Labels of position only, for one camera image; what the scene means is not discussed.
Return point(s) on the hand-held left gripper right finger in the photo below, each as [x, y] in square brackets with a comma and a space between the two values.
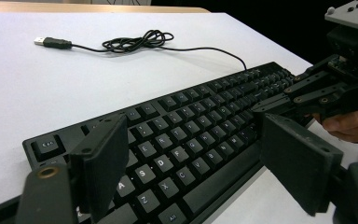
[295, 161]

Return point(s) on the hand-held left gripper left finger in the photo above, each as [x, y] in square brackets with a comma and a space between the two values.
[102, 168]

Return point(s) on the black computer keyboard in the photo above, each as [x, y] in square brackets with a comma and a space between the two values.
[192, 130]

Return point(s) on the black curtain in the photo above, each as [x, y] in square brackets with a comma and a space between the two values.
[261, 25]

